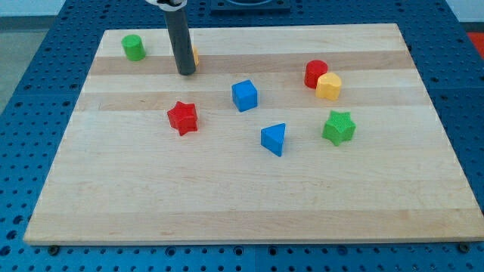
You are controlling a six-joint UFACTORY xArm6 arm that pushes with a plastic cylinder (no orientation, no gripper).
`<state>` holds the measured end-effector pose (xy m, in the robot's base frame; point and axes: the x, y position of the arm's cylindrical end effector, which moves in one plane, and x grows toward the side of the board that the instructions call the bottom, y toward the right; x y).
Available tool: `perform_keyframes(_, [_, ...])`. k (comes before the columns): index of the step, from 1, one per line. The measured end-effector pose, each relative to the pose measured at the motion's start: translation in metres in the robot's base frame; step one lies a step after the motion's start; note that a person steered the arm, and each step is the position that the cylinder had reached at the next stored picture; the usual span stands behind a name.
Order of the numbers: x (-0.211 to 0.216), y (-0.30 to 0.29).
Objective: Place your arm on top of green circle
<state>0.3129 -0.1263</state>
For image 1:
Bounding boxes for blue triangle block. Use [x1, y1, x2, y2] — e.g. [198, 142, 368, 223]
[260, 123, 286, 157]

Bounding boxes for blue cube block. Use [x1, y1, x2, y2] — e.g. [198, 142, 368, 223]
[231, 79, 258, 112]

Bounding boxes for red star block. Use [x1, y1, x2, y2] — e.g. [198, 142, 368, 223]
[167, 101, 198, 136]

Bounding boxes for light wooden board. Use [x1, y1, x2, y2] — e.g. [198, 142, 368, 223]
[23, 23, 483, 246]

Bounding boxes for yellow block behind rod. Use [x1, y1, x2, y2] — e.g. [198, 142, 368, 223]
[192, 45, 200, 66]

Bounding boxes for green star block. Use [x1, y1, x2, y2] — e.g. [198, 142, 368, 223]
[321, 110, 356, 146]

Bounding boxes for red cylinder block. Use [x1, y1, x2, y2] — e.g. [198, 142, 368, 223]
[304, 60, 328, 88]

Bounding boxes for yellow heart block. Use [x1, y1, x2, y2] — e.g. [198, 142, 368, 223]
[315, 73, 342, 100]

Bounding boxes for green cylinder block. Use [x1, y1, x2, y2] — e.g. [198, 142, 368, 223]
[121, 34, 146, 61]

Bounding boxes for white arm mount ring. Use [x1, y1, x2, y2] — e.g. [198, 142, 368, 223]
[144, 0, 188, 12]

